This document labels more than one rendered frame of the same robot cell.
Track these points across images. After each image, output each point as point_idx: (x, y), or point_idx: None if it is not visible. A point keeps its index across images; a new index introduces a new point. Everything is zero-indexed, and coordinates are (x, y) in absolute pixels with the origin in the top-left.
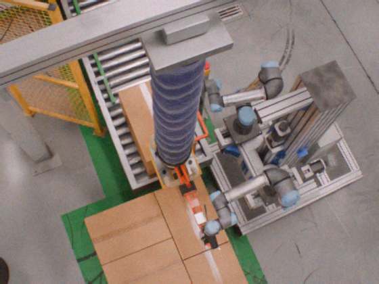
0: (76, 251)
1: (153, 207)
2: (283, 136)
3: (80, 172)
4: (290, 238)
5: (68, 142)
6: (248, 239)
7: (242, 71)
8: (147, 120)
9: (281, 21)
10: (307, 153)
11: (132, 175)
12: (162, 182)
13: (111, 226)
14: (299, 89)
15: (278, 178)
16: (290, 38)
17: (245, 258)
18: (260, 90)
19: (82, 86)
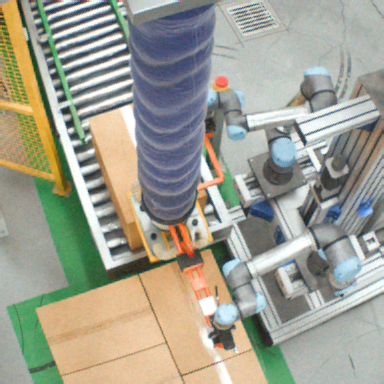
0: (27, 357)
1: (137, 297)
2: (339, 179)
3: (34, 246)
4: (341, 348)
5: (17, 202)
6: (282, 351)
7: (278, 104)
8: (130, 161)
9: (332, 40)
10: (372, 212)
11: (107, 248)
12: (149, 253)
13: (74, 322)
14: (359, 97)
15: (330, 239)
16: (344, 63)
17: (275, 377)
18: (304, 108)
19: (38, 108)
